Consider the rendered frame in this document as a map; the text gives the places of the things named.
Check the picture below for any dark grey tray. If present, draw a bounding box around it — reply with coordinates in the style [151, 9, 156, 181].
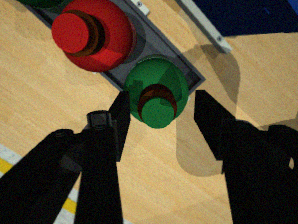
[21, 0, 204, 95]

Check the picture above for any red cola bottle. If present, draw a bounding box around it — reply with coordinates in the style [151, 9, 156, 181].
[51, 0, 137, 73]

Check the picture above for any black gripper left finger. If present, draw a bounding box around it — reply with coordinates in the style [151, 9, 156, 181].
[0, 91, 131, 224]

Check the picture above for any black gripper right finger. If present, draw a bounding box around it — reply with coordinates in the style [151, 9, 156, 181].
[194, 90, 298, 224]

